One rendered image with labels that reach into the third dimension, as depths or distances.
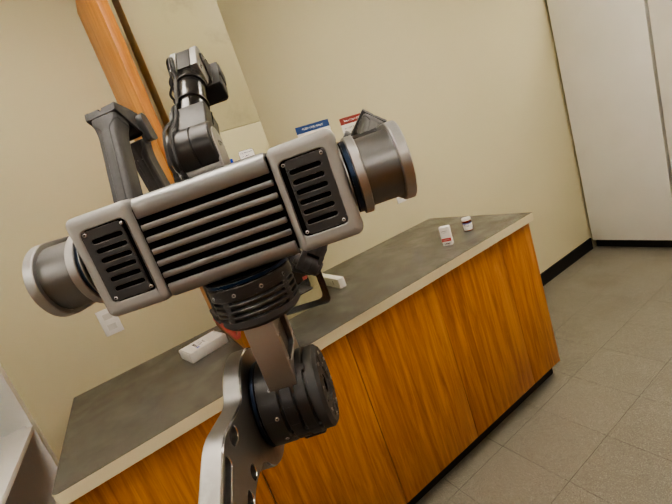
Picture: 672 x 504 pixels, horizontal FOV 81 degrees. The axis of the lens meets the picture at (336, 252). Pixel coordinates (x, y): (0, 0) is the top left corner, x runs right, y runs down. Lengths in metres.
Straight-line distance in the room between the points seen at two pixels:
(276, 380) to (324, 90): 1.86
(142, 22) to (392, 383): 1.56
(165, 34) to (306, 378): 1.30
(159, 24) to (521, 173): 2.61
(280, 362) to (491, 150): 2.66
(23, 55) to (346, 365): 1.68
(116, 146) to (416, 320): 1.19
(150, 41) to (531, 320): 2.02
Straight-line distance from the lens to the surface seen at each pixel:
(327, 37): 2.42
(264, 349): 0.63
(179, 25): 1.66
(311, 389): 0.65
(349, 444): 1.60
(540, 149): 3.58
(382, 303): 1.48
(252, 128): 1.60
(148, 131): 1.13
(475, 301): 1.87
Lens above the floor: 1.48
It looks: 13 degrees down
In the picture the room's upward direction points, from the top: 19 degrees counter-clockwise
